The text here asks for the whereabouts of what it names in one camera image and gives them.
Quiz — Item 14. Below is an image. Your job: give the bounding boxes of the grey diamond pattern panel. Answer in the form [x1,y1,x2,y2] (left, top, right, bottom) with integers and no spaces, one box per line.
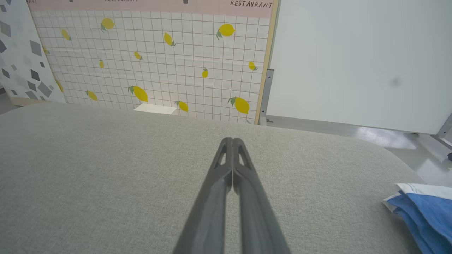
[0,0,67,107]

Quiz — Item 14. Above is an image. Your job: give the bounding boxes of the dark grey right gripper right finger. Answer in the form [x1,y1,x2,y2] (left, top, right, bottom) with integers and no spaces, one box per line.
[232,138,291,254]

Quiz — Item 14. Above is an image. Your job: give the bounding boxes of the grey metal bracket post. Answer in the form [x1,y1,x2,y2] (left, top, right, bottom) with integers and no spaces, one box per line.
[259,69,274,126]

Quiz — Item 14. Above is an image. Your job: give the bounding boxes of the blue and white garment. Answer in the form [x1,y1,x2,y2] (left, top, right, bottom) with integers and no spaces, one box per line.
[382,183,452,254]

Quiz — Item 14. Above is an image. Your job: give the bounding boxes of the plain white wall panel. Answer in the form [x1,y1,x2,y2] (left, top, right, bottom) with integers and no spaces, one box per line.
[266,0,452,135]

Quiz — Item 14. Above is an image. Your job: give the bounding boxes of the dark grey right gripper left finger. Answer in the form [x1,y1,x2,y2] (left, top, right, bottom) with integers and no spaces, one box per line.
[172,137,234,254]

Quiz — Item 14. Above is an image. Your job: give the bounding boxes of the lemon print grid panel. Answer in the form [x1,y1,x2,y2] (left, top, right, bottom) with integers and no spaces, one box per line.
[26,0,279,125]

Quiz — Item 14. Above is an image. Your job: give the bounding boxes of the small white box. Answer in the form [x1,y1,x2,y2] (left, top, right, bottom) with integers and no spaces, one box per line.
[133,103,178,115]

